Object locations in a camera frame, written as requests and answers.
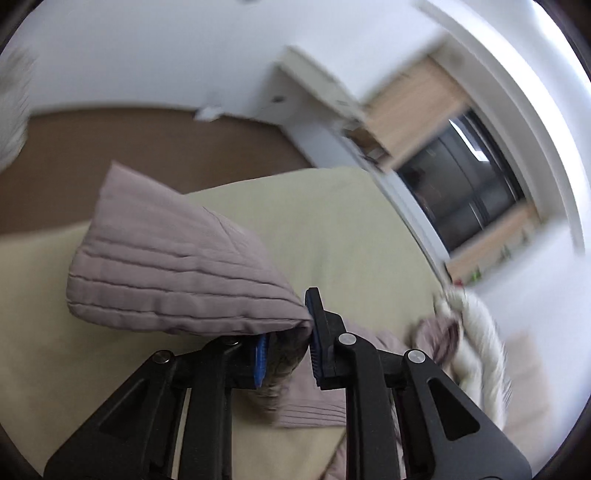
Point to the right beige curtain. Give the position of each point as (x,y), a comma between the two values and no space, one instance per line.
(495,245)

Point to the beige curtain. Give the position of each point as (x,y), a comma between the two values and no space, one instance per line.
(495,245)
(413,109)

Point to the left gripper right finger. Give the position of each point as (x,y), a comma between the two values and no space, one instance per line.
(405,418)

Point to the white folded duvet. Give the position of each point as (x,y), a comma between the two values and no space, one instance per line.
(480,361)

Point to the dark window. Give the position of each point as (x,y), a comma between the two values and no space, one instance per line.
(462,180)

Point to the white wall desk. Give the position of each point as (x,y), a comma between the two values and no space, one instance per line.
(298,78)

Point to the mauve puffer coat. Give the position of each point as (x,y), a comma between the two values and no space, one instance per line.
(152,261)

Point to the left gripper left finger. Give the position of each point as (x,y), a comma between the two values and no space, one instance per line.
(170,419)

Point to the left beige curtain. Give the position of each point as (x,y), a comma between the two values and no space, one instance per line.
(413,109)

